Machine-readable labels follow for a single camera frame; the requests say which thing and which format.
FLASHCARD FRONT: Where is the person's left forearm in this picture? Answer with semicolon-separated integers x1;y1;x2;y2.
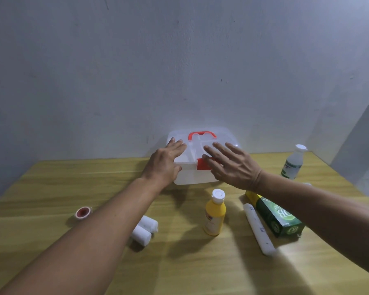
0;176;162;295

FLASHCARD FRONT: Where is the person's left hand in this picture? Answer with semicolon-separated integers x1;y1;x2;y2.
141;137;188;192

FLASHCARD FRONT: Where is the person's right forearm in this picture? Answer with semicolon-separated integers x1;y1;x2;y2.
253;170;369;282

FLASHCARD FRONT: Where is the clear bottle green label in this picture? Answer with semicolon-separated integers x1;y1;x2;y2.
280;144;308;180

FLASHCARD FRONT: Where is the person's right hand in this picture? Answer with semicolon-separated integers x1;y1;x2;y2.
202;142;264;191

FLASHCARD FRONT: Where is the clear plastic box red handle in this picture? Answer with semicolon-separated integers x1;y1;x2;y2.
166;127;242;185

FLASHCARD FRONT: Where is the green and yellow carton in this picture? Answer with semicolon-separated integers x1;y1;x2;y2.
245;190;306;239

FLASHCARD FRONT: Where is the long white tube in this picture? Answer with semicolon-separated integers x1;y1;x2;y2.
243;203;277;257

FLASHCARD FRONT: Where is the red and white tape roll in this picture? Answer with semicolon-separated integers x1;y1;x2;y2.
75;207;93;220

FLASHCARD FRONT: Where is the white gauze roll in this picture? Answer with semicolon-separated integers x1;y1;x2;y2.
131;225;152;247
137;215;159;234

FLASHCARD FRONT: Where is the yellow bottle white cap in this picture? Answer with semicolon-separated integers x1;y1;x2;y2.
203;189;227;237

